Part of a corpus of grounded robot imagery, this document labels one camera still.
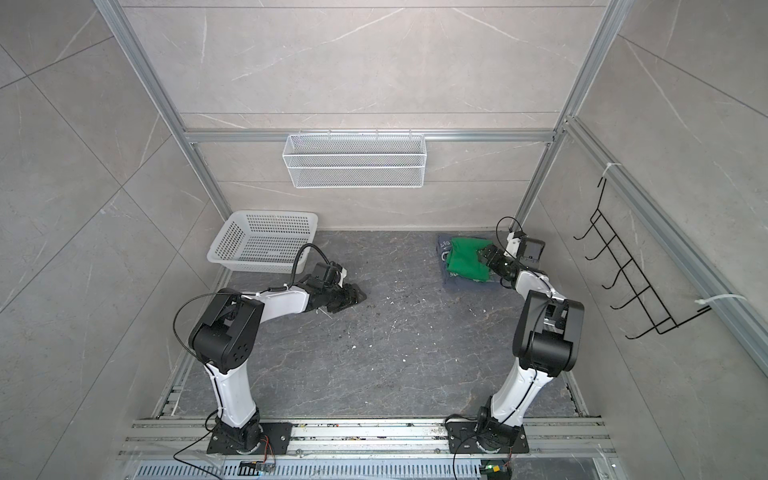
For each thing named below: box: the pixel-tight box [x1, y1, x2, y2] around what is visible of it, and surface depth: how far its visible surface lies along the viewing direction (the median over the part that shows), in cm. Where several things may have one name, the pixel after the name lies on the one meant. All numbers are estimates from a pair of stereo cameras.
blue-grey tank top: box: [437, 235, 501, 291], surface depth 103 cm
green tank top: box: [446, 237, 493, 282], surface depth 102 cm
